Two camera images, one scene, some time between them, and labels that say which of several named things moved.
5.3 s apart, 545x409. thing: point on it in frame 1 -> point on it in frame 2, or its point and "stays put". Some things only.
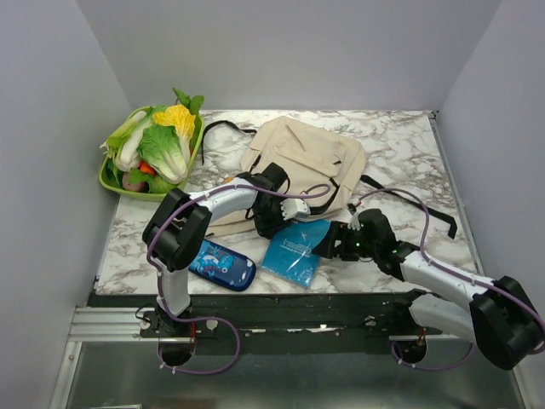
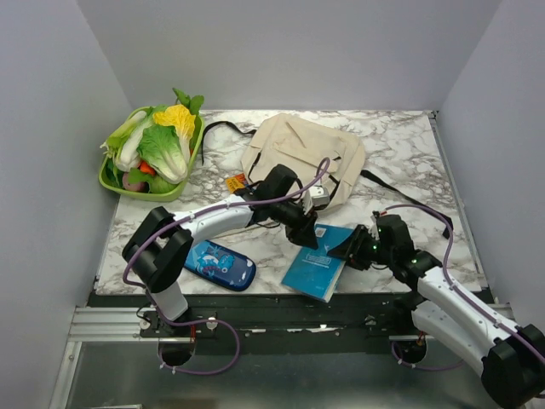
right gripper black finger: [332, 244] -> [347, 250]
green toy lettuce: [160, 148] stays put
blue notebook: [289, 253] -> [312, 272]
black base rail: [283, 324] stays put
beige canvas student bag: [324, 168] stays put
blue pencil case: [224, 266] stays put
